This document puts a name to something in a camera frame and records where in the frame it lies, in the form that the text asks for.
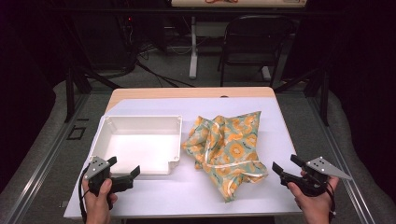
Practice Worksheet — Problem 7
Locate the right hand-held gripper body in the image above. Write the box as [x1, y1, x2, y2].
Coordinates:
[279, 156, 353, 198]

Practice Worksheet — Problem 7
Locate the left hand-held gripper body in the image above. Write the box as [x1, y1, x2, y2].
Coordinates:
[83, 156, 134, 197]

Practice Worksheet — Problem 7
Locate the white plastic box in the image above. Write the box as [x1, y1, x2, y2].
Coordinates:
[88, 115, 183, 176]

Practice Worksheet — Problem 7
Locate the orange patterned cloth bag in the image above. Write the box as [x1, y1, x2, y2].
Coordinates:
[181, 110, 269, 203]

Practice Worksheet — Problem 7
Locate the person's right hand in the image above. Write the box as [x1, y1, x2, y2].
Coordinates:
[287, 175, 340, 217]

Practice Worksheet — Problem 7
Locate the person's left hand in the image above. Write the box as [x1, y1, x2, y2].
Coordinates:
[81, 178, 119, 218]

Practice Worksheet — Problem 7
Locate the white table cover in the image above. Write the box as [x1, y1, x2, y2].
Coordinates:
[64, 96, 316, 219]

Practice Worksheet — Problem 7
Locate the black metal stand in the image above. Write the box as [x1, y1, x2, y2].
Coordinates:
[274, 66, 331, 127]
[64, 64, 123, 123]

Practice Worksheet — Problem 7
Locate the white desk leg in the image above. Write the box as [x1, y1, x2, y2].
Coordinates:
[189, 16, 199, 80]
[261, 64, 273, 82]

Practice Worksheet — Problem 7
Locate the black folding chair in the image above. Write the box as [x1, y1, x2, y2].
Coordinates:
[217, 14, 297, 89]

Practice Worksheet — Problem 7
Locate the aluminium floor rail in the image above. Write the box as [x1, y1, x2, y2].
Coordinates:
[306, 92, 376, 224]
[0, 92, 92, 224]

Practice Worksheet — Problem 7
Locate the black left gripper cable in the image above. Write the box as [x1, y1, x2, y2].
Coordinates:
[78, 166, 92, 224]

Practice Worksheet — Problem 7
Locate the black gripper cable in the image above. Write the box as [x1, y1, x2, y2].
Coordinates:
[78, 166, 92, 224]
[325, 183, 338, 224]

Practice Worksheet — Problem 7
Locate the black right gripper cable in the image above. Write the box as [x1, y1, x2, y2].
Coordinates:
[325, 183, 338, 224]

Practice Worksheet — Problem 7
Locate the black floor cable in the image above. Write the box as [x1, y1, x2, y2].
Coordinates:
[135, 60, 196, 89]

